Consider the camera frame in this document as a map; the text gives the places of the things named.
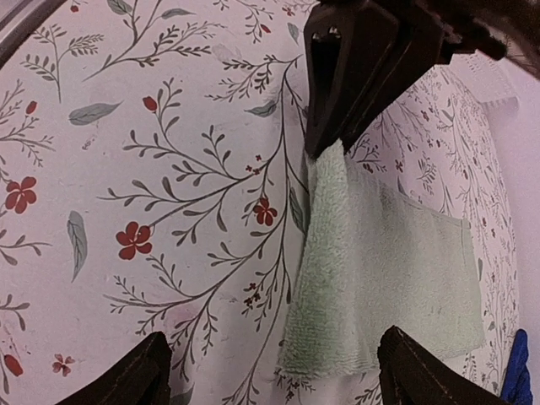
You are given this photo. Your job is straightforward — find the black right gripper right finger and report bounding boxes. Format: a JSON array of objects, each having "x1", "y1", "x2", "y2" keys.
[{"x1": 377, "y1": 326, "x2": 504, "y2": 405}]

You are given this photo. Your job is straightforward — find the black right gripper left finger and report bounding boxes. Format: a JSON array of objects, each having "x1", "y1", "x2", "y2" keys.
[{"x1": 58, "y1": 332, "x2": 172, "y2": 405}]

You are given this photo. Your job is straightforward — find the blue towel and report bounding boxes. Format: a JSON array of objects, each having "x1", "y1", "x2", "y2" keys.
[{"x1": 500, "y1": 329, "x2": 533, "y2": 405}]

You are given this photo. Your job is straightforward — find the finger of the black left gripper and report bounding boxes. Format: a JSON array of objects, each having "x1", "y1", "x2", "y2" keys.
[
  {"x1": 341, "y1": 14, "x2": 444, "y2": 151},
  {"x1": 304, "y1": 1, "x2": 399, "y2": 159}
]

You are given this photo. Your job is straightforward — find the aluminium front rail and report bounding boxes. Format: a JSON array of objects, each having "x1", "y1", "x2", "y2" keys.
[{"x1": 0, "y1": 0, "x2": 66, "y2": 68}]

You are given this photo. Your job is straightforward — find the white plastic basket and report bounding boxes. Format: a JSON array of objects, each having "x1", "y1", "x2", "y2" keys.
[{"x1": 450, "y1": 53, "x2": 520, "y2": 111}]

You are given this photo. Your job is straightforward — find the light green towel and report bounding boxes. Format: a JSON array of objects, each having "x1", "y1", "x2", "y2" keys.
[{"x1": 278, "y1": 143, "x2": 484, "y2": 379}]

